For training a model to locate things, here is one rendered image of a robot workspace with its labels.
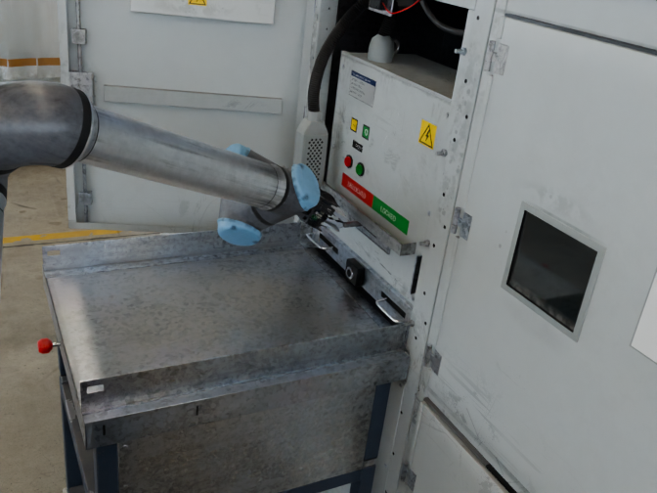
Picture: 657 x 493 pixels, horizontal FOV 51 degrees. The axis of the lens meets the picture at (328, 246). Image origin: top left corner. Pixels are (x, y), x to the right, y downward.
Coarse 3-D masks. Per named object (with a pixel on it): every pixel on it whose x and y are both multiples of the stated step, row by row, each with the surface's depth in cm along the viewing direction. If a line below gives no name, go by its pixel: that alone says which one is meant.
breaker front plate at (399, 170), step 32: (352, 64) 170; (352, 96) 171; (384, 96) 158; (416, 96) 147; (384, 128) 160; (416, 128) 148; (384, 160) 161; (416, 160) 149; (384, 192) 162; (416, 192) 151; (384, 224) 164; (416, 224) 152; (384, 256) 165
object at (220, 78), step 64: (64, 0) 166; (128, 0) 171; (192, 0) 170; (256, 0) 172; (64, 64) 173; (128, 64) 178; (192, 64) 180; (256, 64) 182; (192, 128) 187; (256, 128) 189; (128, 192) 192; (192, 192) 195
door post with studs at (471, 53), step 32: (480, 0) 120; (480, 32) 121; (480, 64) 122; (448, 128) 132; (448, 160) 133; (448, 192) 134; (448, 224) 135; (416, 288) 147; (416, 320) 148; (416, 352) 149
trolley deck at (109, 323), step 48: (48, 288) 161; (96, 288) 163; (144, 288) 166; (192, 288) 168; (240, 288) 171; (288, 288) 174; (336, 288) 176; (96, 336) 145; (144, 336) 147; (192, 336) 149; (240, 336) 151; (288, 336) 154; (240, 384) 136; (288, 384) 139; (336, 384) 145; (96, 432) 123; (144, 432) 128
